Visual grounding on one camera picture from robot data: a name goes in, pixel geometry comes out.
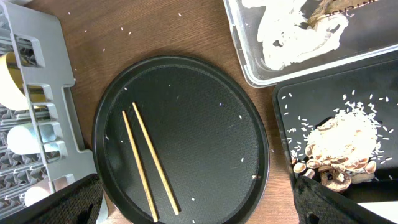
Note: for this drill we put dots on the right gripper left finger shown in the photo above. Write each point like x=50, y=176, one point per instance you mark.
x=79, y=202

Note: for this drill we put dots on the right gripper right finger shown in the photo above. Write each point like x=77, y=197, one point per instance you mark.
x=315, y=203

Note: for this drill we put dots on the pink plastic cup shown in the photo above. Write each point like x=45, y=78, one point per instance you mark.
x=41, y=190

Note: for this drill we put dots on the food scraps pile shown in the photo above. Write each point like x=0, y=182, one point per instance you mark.
x=344, y=149

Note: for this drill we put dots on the wooden chopstick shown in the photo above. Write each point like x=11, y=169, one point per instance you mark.
x=140, y=169
x=156, y=160

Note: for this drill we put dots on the blue plastic cup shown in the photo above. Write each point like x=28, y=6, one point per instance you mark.
x=22, y=139

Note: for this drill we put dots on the yellow bowl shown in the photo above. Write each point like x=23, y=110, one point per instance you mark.
x=13, y=95

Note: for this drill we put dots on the white napkin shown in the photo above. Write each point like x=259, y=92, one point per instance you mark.
x=287, y=37

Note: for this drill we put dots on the grey dishwasher rack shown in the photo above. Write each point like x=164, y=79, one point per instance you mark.
x=41, y=56

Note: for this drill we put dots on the round black tray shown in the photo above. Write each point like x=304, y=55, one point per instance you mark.
x=207, y=133

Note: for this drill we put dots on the black rectangular tray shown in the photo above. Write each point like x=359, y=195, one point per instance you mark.
x=303, y=103

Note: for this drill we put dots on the clear plastic bin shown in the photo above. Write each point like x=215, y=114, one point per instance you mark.
x=371, y=31

